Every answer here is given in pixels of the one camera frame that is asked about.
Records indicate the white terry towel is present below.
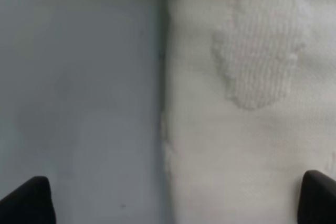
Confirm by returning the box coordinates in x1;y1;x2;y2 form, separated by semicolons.
165;0;335;223

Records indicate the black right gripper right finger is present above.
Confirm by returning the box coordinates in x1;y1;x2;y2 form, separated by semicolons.
297;170;336;224

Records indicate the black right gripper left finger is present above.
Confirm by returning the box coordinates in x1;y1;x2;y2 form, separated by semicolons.
1;176;56;224

